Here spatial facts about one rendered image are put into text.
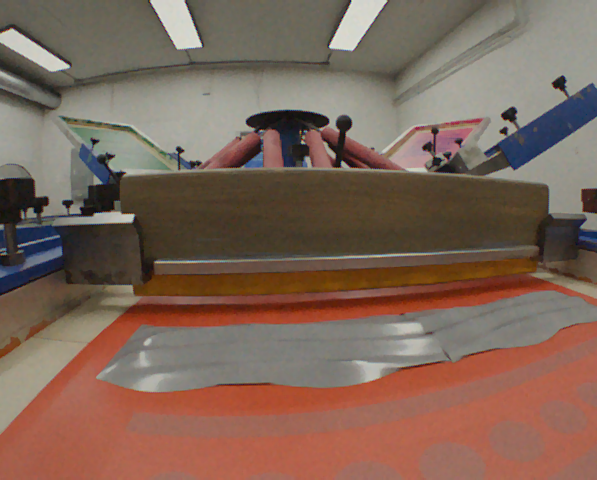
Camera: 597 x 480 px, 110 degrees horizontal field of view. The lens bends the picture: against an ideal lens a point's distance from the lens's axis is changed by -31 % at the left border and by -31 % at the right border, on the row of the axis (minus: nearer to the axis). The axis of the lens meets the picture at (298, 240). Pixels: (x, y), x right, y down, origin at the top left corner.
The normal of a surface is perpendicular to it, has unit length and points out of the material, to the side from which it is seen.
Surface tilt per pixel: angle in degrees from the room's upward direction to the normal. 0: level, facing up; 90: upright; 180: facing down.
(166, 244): 90
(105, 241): 90
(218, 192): 90
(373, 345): 29
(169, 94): 90
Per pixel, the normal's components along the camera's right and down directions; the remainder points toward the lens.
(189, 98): 0.12, 0.14
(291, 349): 0.00, -0.76
